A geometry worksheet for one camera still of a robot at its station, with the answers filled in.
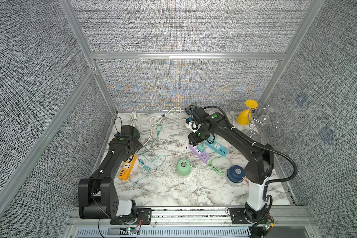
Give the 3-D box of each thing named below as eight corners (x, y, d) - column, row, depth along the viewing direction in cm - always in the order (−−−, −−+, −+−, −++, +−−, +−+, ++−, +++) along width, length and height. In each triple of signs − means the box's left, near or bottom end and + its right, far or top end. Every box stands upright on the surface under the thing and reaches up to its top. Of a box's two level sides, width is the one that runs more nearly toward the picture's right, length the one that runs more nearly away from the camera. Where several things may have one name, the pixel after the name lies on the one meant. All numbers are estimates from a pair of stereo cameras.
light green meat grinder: (174, 174, 90) (174, 166, 81) (181, 164, 93) (181, 156, 84) (185, 181, 87) (186, 174, 78) (191, 171, 91) (193, 163, 82)
